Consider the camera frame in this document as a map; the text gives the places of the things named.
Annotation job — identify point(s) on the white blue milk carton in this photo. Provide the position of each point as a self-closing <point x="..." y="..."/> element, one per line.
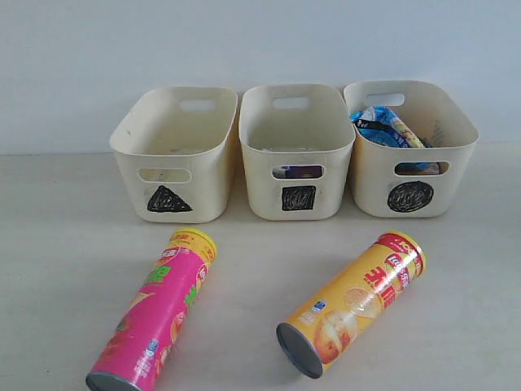
<point x="279" y="172"/>

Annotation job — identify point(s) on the cream bin with circle mark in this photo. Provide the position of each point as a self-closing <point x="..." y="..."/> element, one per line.
<point x="430" y="113"/>

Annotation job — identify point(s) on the pink Lays chips can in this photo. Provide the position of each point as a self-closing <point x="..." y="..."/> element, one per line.
<point x="144" y="338"/>

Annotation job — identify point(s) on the orange instant noodle packet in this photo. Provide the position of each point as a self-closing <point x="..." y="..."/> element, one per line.
<point x="429" y="168"/>

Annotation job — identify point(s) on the cream bin with square mark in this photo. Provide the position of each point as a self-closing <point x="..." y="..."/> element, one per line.
<point x="300" y="124"/>

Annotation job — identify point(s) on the blue instant noodle packet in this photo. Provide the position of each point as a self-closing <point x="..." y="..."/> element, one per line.
<point x="380" y="125"/>

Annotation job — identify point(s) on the cream bin with triangle mark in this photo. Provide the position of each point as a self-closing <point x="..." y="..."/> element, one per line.
<point x="177" y="151"/>

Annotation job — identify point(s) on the small dark purple packet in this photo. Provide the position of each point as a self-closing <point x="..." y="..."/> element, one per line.
<point x="303" y="171"/>

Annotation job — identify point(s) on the yellow Lays chips can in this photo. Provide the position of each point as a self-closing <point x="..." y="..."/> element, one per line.
<point x="327" y="324"/>

